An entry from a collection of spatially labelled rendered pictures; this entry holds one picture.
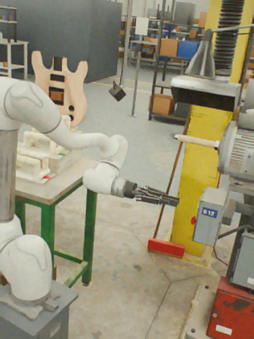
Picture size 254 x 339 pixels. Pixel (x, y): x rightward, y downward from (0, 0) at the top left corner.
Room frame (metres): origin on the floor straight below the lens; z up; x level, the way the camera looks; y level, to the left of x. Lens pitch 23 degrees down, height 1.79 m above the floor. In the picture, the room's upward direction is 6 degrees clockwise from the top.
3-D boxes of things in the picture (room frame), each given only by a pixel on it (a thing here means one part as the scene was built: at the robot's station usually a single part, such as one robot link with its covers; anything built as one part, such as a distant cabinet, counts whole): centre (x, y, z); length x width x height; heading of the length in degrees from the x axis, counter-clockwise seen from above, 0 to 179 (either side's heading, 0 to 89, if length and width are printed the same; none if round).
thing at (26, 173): (1.83, 0.53, 0.94); 0.27 x 0.15 x 0.01; 74
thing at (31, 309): (1.15, 0.31, 0.73); 0.22 x 0.18 x 0.06; 63
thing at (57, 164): (1.97, 0.48, 0.98); 0.27 x 0.16 x 0.09; 74
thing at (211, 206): (1.41, -0.45, 0.99); 0.24 x 0.21 x 0.26; 70
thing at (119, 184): (1.50, 0.02, 1.07); 0.09 x 0.06 x 0.09; 160
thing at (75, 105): (2.13, 0.44, 1.33); 0.35 x 0.04 x 0.40; 73
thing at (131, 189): (1.48, -0.05, 1.07); 0.09 x 0.08 x 0.07; 70
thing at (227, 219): (1.47, -0.47, 1.02); 0.19 x 0.04 x 0.04; 160
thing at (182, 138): (1.72, -0.32, 1.25); 0.18 x 0.03 x 0.03; 70
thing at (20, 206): (2.27, 0.72, 0.45); 0.05 x 0.05 x 0.90; 70
